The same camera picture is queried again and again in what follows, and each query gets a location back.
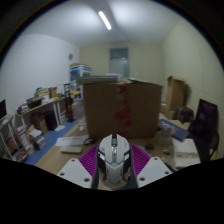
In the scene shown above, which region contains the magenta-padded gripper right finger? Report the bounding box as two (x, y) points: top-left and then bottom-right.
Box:
(128, 143), (173, 189)

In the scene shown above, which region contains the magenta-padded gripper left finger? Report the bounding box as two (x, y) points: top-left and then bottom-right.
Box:
(57, 143), (101, 190)

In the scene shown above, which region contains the white and grey computer mouse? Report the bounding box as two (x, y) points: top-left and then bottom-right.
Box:
(96, 133), (132, 191)

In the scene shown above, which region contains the white paper sheet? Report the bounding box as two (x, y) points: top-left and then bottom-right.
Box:
(54, 134), (89, 148)

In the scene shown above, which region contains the white open book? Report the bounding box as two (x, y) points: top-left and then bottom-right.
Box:
(172, 138), (201, 168)

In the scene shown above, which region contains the blue book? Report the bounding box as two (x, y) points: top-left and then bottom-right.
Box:
(158, 118), (191, 142)

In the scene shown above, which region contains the clear glass jar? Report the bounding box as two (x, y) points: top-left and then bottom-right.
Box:
(71, 99), (86, 129)

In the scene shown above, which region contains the black bin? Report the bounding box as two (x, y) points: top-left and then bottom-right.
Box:
(44, 110), (59, 131)

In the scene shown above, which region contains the large brown cardboard box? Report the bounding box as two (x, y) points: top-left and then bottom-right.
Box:
(82, 81), (164, 140)

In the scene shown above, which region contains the black tall stand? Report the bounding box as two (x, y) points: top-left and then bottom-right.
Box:
(64, 82), (76, 123)

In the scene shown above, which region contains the brown carton under desk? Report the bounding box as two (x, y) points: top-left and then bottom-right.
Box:
(31, 113), (49, 135)

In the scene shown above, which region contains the dark backpack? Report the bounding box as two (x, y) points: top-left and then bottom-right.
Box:
(175, 105), (195, 124)

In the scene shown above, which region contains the wooden side desk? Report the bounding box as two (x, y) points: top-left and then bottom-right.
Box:
(16, 85), (83, 134)

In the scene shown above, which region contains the black computer monitor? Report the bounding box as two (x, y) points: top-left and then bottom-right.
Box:
(193, 98), (219, 161)

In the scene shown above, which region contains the small brown cardboard box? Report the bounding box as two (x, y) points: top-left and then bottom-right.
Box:
(165, 75), (188, 113)

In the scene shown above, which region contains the blue and white printed box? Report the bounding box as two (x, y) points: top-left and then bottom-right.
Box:
(69, 63), (92, 83)

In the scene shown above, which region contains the black screen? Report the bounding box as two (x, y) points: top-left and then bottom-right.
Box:
(0, 99), (8, 120)

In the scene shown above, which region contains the grey window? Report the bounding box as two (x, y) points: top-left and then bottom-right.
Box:
(109, 47), (130, 79)

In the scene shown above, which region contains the ceiling tube light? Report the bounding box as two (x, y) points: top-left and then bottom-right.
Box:
(97, 10), (113, 31)

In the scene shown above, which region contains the black coiled cable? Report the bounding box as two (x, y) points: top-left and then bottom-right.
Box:
(83, 136), (97, 146)

